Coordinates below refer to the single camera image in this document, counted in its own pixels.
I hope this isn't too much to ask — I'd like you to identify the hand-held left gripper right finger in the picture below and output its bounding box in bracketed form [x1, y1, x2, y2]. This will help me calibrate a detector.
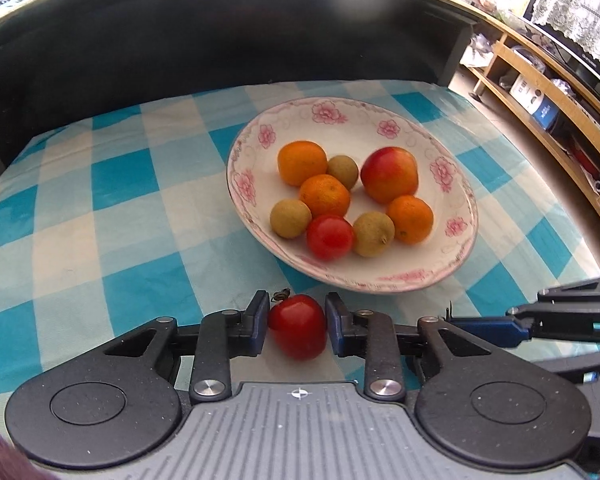
[325, 291, 496, 402]

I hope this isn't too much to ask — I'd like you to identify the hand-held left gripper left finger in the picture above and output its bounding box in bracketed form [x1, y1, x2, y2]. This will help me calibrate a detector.
[105, 290, 270, 403]

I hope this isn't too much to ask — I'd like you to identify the red tomato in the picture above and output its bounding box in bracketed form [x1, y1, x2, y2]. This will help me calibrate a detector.
[306, 214, 356, 261]
[267, 294, 328, 361]

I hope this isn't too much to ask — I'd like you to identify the large brown longan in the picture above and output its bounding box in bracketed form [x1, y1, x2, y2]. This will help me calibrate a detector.
[352, 211, 396, 258]

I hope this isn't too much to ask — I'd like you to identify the bumpy orange mandarin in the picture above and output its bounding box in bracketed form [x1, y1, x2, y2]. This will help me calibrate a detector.
[299, 174, 351, 219]

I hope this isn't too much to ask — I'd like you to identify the red yellow apple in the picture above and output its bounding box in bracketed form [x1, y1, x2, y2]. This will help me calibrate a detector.
[360, 147, 419, 205]

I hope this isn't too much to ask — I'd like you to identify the white floral rimmed plate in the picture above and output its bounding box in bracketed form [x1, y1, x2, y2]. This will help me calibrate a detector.
[226, 99, 479, 295]

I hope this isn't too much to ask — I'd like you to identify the small brown longan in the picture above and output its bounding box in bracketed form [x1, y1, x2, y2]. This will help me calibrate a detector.
[326, 155, 359, 191]

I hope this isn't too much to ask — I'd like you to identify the smooth round orange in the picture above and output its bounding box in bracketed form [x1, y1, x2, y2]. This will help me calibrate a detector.
[278, 141, 328, 187]

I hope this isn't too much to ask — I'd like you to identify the blue white checkered tablecloth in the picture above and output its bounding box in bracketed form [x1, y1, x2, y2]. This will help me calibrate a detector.
[0, 79, 600, 411]

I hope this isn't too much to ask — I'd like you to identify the wooden low shelf unit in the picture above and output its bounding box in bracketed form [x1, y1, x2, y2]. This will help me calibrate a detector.
[462, 25, 600, 233]

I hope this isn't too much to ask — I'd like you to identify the blue packet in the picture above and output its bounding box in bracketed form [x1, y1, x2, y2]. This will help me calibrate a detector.
[532, 97, 563, 131]

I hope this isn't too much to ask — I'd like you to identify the white box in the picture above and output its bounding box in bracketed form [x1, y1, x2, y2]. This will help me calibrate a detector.
[510, 74, 548, 111]

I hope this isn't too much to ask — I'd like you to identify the dark maroon cloth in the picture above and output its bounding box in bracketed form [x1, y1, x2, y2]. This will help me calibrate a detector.
[0, 422, 48, 480]

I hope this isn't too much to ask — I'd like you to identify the black sofa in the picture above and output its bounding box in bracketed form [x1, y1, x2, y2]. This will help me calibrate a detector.
[0, 0, 481, 181]

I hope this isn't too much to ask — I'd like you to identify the white lace cloth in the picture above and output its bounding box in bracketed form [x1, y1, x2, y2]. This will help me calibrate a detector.
[530, 0, 600, 78]

